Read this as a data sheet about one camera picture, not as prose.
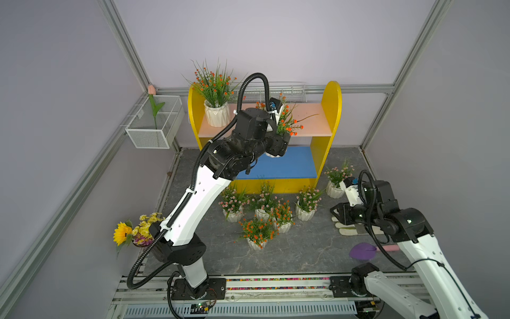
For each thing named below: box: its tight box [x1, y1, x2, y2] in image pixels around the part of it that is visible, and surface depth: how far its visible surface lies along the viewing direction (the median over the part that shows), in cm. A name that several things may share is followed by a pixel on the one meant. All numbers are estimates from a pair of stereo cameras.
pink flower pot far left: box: [217, 186, 251, 223], surface depth 83 cm
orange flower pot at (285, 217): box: [274, 200, 295, 234], surface depth 80 cm
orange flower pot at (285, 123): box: [276, 92, 319, 137], surface depth 54 cm
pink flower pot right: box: [293, 186, 327, 222], surface depth 84 cm
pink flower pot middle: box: [251, 180, 281, 223], surface depth 84 cm
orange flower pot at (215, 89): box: [181, 57, 248, 128], surface depth 66 cm
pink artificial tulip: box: [147, 84, 166, 130], surface depth 92 cm
